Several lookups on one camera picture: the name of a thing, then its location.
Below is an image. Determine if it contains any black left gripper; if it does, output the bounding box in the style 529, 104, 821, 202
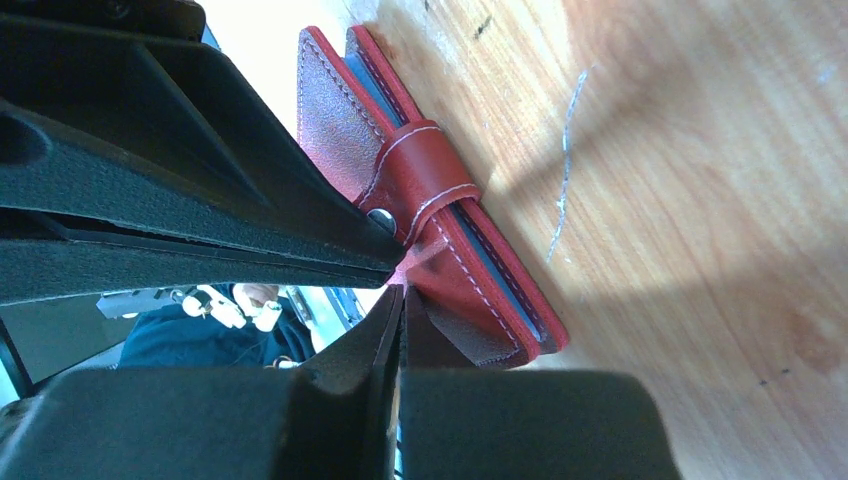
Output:
1, 0, 395, 258

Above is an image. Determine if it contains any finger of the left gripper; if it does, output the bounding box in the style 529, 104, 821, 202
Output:
1, 231, 398, 305

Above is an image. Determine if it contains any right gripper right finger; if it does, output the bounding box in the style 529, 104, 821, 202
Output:
400, 289, 680, 479

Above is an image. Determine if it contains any person in dark clothes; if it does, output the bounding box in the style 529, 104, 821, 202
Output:
117, 283, 316, 368

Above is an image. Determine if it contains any red leather card holder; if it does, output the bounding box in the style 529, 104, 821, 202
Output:
297, 26, 569, 368

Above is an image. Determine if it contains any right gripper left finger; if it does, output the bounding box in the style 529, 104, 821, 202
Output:
1, 286, 404, 479

